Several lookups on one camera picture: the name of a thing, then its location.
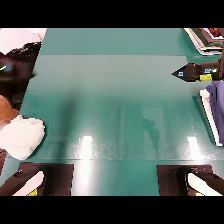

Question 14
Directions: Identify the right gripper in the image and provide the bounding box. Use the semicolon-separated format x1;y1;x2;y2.
180;62;202;83

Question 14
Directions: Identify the white T-shirt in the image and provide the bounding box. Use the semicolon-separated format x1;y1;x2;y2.
0;114;46;161

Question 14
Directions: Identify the white folded garment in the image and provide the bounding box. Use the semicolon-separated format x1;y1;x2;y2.
199;88;224;148
183;28;224;56

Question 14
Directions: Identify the dark green garment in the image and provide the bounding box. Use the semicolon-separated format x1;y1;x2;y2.
195;28;224;52

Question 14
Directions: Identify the purple garment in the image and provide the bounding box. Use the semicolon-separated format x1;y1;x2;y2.
205;79;224;146

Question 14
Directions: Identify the red garment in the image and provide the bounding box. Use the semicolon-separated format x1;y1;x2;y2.
207;28;224;38

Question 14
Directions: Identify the black garment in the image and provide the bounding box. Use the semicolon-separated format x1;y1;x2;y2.
0;41;43;112

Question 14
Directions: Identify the brown garment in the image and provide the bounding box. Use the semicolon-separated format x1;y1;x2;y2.
0;94;20;133

